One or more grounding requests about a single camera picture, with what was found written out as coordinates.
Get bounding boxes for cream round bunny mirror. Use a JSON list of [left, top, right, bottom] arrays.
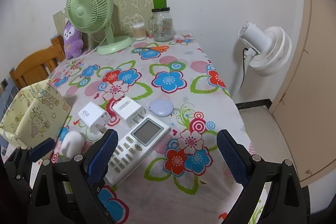
[[59, 131, 84, 159]]

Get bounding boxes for white 45W charger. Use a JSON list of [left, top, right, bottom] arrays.
[[78, 101, 111, 135]]

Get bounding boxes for white remote control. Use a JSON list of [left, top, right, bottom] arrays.
[[106, 114, 171, 186]]

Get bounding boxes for white charger grey label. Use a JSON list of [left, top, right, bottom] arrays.
[[112, 96, 146, 128]]

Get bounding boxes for yellow fabric storage box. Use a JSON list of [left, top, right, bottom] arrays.
[[1, 79, 71, 149]]

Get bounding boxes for wooden chair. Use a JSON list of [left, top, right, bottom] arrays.
[[9, 35, 66, 89]]

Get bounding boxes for beige door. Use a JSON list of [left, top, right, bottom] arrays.
[[269, 0, 335, 186]]

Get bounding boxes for floral tablecloth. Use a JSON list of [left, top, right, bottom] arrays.
[[51, 34, 253, 223]]

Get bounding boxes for purple plush toy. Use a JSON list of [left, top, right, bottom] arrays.
[[63, 20, 84, 59]]

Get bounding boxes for lilac oval case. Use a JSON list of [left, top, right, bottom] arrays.
[[148, 99, 174, 117]]

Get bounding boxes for green desk fan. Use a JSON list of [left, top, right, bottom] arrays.
[[66, 0, 134, 55]]

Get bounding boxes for white standing fan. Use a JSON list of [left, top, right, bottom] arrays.
[[230, 22, 292, 97]]

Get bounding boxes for cotton swab container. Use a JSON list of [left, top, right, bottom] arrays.
[[133, 22, 147, 41]]

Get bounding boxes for beige patterned board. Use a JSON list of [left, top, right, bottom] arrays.
[[53, 0, 154, 49]]

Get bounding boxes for glass jar green lid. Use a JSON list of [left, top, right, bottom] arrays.
[[149, 0, 174, 43]]

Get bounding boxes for orange handled scissors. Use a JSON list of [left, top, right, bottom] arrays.
[[142, 46, 169, 53]]

